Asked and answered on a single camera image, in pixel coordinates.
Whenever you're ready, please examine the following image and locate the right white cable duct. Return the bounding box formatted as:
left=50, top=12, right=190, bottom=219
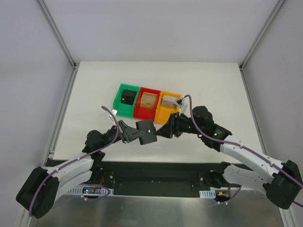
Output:
left=199, top=189, right=216, bottom=199

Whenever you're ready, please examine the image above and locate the yellow plastic bin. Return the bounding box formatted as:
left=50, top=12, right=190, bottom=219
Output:
left=154, top=91, right=182, bottom=124

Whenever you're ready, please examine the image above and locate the black leather card holder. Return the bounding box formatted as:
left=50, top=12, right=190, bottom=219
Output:
left=136, top=119, right=157, bottom=145

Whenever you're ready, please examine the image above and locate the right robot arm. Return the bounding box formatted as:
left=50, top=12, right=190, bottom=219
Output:
left=156, top=106, right=303, bottom=210

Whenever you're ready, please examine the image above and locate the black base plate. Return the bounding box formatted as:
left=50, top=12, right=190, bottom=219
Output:
left=90, top=160, right=229, bottom=198

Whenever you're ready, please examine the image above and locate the left aluminium frame post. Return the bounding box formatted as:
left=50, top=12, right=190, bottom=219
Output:
left=36, top=0, right=77, bottom=69

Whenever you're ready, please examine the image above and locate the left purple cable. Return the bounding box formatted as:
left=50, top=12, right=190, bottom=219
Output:
left=28, top=105, right=120, bottom=218

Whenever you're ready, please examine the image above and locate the green plastic bin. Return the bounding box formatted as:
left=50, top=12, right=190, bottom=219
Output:
left=113, top=83, right=140, bottom=118

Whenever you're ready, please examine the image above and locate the aluminium frame post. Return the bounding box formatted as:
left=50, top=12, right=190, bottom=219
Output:
left=36, top=0, right=77, bottom=69
left=239, top=0, right=287, bottom=71

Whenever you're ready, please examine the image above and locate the red plastic bin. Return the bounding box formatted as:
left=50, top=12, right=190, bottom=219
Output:
left=134, top=87, right=160, bottom=121

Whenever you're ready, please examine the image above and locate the black card stack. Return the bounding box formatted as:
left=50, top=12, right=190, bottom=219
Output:
left=121, top=89, right=137, bottom=105

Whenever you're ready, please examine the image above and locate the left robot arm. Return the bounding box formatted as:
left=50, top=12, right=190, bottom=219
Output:
left=16, top=120, right=155, bottom=218

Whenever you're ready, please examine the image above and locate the gold card stack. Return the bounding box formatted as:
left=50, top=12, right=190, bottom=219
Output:
left=140, top=92, right=158, bottom=109

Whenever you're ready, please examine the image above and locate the right aluminium frame post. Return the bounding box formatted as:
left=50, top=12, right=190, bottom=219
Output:
left=239, top=0, right=287, bottom=71

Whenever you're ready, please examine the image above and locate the silver card stack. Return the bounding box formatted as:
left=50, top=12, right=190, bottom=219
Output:
left=160, top=95, right=177, bottom=109

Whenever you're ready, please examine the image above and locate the white cable duct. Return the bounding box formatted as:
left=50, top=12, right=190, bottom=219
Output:
left=66, top=185, right=114, bottom=196
left=199, top=189, right=216, bottom=199

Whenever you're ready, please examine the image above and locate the left white cable duct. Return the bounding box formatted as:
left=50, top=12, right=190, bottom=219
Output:
left=66, top=185, right=114, bottom=196

